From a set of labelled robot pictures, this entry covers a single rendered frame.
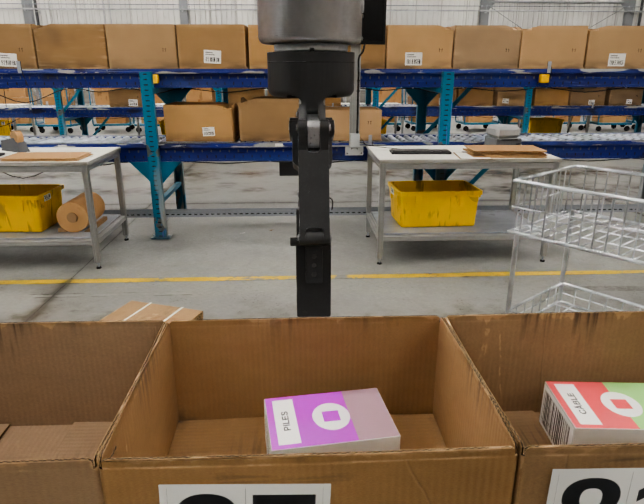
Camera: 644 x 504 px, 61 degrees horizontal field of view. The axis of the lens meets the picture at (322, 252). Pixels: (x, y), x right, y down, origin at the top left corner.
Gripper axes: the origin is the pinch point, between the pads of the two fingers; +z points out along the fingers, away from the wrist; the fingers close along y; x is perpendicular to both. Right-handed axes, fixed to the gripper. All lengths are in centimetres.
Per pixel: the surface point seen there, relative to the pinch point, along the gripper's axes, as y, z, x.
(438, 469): -8.2, 16.9, -11.6
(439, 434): 15.3, 30.9, -18.5
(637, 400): 13, 24, -45
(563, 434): 9.6, 27.1, -33.4
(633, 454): -8.3, 15.8, -30.1
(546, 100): 860, 31, -404
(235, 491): -8.5, 18.5, 7.4
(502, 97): 858, 26, -329
